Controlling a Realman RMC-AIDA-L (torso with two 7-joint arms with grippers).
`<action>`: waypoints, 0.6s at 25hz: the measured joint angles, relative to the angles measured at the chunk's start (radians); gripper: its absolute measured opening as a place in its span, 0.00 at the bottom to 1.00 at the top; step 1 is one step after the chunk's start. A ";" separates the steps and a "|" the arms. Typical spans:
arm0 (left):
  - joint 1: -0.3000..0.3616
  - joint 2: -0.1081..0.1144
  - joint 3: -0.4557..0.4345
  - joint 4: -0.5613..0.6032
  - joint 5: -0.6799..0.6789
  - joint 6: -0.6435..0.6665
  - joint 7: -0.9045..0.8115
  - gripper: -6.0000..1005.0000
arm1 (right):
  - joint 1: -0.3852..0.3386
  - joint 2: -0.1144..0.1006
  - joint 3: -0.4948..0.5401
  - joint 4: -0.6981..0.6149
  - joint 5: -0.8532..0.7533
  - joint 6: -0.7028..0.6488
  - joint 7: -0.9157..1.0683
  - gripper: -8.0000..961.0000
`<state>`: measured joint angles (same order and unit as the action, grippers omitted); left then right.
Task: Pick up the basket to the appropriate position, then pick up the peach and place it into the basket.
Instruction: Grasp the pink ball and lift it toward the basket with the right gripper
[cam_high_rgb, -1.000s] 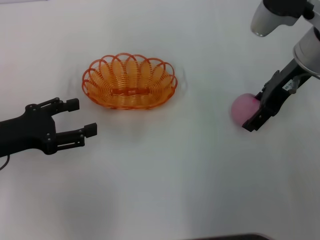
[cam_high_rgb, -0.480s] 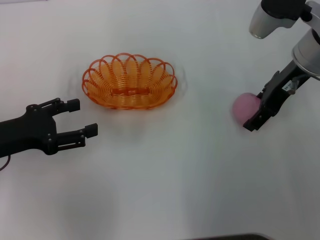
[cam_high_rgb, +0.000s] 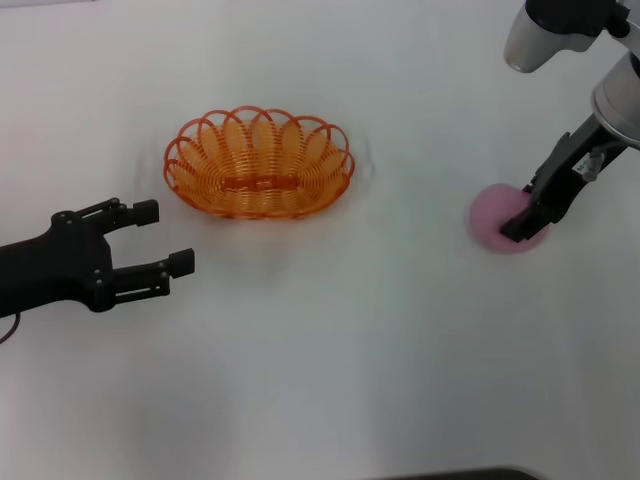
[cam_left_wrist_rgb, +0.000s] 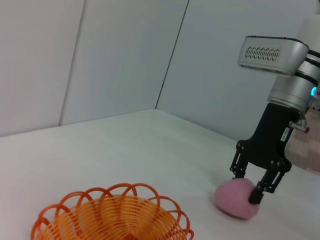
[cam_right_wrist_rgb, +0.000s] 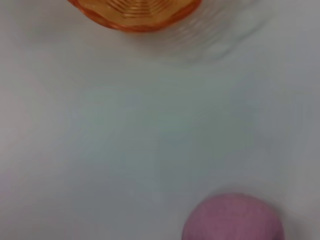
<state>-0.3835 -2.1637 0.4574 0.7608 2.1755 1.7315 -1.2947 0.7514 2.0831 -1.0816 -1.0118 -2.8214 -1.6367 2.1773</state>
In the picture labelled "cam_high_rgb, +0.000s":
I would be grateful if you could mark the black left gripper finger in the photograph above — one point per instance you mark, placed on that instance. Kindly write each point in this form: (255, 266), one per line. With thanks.
(182, 262)
(147, 212)

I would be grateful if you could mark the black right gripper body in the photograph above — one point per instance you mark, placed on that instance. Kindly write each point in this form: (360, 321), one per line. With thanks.
(565, 175)

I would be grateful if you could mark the pink peach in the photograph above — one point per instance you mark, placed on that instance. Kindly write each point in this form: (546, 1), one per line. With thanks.
(492, 216)

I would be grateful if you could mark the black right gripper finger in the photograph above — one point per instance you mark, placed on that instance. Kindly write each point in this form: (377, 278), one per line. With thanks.
(528, 190)
(522, 230)

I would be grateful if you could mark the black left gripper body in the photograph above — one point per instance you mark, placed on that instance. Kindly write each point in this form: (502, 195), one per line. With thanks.
(60, 265)

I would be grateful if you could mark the black rounded robot torso edge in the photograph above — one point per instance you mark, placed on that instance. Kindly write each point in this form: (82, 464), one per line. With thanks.
(460, 474)

